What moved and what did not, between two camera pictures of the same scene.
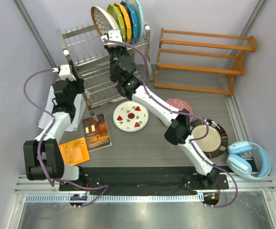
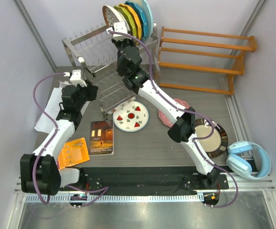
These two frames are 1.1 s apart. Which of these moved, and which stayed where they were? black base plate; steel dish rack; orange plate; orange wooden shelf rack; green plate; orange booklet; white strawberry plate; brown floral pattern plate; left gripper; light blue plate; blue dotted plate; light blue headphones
Moved: blue dotted plate; orange plate; left gripper; steel dish rack; brown floral pattern plate; light blue plate; green plate
Stayed: orange wooden shelf rack; white strawberry plate; orange booklet; light blue headphones; black base plate
